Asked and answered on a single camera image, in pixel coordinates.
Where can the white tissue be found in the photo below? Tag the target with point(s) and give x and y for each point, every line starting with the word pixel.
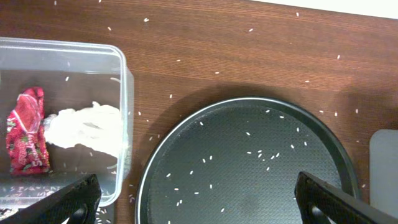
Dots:
pixel 98 127

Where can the black rectangular tray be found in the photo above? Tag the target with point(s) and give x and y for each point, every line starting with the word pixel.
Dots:
pixel 104 215

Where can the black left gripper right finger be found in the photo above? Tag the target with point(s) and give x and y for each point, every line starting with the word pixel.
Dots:
pixel 320 202

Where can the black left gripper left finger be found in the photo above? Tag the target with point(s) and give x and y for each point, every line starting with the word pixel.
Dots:
pixel 76 203

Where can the black round tray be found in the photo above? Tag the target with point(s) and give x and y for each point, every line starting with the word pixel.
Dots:
pixel 237 161

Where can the clear plastic bin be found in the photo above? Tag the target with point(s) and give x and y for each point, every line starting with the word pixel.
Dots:
pixel 72 75

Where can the grey dishwasher rack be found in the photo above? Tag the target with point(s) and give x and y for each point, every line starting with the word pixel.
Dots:
pixel 383 171

